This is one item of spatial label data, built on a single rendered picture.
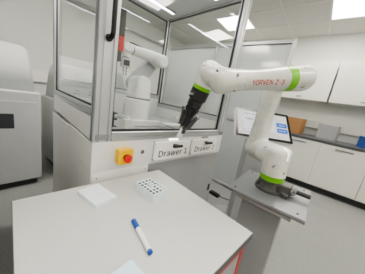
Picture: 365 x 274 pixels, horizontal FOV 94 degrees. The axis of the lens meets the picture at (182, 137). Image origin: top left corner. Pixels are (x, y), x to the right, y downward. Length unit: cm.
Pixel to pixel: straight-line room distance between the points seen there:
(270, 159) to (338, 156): 277
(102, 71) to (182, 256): 71
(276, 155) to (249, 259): 61
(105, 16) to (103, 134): 46
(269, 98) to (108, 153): 90
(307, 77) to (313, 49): 365
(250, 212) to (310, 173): 278
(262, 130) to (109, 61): 86
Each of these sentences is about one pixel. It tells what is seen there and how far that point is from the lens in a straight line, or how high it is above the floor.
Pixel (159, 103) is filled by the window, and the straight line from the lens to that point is 96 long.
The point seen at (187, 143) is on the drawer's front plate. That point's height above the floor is 90.
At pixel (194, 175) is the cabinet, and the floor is 63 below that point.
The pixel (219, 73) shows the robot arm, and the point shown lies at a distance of 73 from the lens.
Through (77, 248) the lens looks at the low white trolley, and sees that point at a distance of 61.
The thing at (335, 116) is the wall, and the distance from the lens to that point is 439.
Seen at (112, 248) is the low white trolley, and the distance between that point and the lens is 59.
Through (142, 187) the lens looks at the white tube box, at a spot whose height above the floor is 80.
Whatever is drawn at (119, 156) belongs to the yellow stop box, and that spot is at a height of 88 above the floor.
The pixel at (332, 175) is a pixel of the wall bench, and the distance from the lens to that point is 379.
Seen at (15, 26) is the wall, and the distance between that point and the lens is 391.
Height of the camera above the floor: 119
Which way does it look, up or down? 13 degrees down
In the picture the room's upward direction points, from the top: 10 degrees clockwise
